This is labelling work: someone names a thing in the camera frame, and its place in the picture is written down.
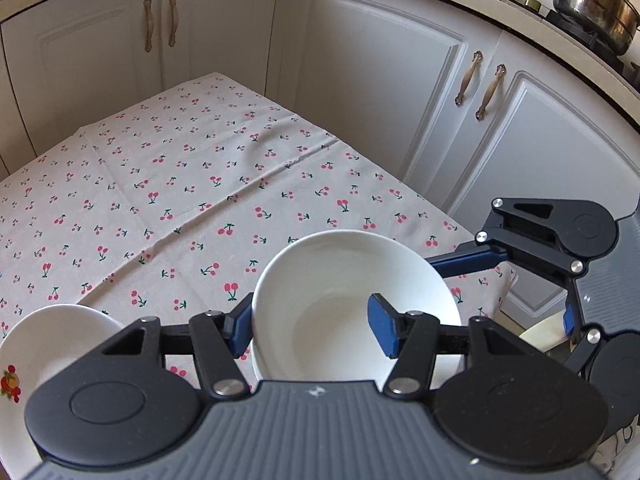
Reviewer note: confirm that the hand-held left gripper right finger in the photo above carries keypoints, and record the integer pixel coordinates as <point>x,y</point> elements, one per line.
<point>382,327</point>

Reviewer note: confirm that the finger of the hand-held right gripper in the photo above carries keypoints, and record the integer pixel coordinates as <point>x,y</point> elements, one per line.
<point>568,321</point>
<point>465,260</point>

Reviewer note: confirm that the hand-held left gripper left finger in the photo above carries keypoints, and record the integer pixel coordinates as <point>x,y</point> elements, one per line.
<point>242,325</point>

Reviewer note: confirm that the white plate fruit print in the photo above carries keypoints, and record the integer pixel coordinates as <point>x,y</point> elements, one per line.
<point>50,350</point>

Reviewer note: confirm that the cherry print tablecloth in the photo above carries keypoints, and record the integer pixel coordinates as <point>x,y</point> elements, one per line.
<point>175,185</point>

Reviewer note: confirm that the black gas stove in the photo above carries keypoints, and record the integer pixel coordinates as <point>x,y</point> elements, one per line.
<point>575,31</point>

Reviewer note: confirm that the steel cooking pot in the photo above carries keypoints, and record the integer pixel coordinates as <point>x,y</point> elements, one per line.
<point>595,0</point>

